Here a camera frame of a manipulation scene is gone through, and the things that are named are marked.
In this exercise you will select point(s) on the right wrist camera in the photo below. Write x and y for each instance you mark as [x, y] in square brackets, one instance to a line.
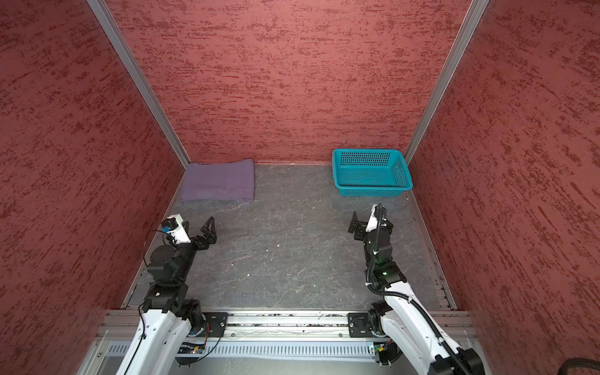
[378, 219]

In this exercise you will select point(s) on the circuit board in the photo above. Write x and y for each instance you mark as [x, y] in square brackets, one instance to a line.
[385, 353]
[192, 348]

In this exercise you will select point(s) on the left circuit board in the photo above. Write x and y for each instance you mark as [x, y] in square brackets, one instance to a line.
[192, 348]

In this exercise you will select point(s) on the right corner aluminium post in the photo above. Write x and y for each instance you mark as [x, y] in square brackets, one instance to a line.
[464, 35]

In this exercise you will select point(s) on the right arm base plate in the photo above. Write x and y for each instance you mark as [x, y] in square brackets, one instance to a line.
[359, 325]

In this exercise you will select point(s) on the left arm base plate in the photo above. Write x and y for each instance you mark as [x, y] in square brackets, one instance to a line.
[214, 325]

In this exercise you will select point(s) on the white vented cable duct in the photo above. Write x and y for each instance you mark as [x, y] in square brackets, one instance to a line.
[344, 351]

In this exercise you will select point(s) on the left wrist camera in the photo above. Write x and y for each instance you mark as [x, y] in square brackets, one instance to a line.
[171, 226]

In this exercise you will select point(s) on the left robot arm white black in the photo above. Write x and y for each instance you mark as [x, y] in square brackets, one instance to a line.
[166, 316]

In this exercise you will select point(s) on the right circuit board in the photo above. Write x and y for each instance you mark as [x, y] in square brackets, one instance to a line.
[385, 353]

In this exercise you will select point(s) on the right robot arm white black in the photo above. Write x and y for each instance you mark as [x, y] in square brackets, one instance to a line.
[399, 316]

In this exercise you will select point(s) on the aluminium front rail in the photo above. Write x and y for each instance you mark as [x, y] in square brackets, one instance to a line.
[283, 325]

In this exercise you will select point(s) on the corner aluminium post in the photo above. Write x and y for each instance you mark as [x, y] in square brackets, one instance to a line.
[109, 25]
[464, 35]

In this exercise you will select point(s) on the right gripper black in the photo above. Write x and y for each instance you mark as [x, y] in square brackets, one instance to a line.
[360, 227]

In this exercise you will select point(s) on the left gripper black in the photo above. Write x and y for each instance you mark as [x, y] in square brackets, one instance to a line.
[210, 235]

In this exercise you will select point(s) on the teal plastic basket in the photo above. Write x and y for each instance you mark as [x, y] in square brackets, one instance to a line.
[370, 172]

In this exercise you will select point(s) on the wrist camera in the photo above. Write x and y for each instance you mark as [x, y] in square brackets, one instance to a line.
[171, 226]
[378, 219]

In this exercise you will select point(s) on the purple trousers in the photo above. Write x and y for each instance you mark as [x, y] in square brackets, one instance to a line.
[234, 181]

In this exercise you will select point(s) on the left corner aluminium post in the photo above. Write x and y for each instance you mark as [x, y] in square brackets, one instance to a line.
[109, 25]

